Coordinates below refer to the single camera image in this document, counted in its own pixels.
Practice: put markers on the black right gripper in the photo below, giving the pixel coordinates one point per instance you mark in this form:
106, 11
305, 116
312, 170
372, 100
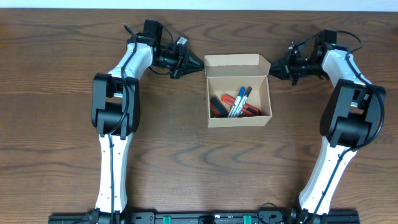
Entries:
292, 66

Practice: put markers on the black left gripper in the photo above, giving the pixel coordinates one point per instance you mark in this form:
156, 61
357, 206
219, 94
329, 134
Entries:
179, 62

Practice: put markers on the cardboard box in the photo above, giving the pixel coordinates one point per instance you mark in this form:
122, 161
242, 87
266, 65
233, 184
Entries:
226, 74

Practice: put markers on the blue whiteboard marker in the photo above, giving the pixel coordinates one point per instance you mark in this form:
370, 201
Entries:
236, 102

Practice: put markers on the red utility knife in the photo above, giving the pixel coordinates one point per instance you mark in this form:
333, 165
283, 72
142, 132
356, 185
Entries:
247, 109

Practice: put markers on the black whiteboard marker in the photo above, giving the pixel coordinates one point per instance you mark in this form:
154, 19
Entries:
242, 102

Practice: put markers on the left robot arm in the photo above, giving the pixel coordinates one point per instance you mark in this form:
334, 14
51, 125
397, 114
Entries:
116, 112

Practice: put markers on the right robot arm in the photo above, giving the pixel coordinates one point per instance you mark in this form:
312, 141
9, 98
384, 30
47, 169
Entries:
352, 119

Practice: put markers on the black mounting rail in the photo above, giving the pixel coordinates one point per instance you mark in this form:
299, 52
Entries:
270, 215

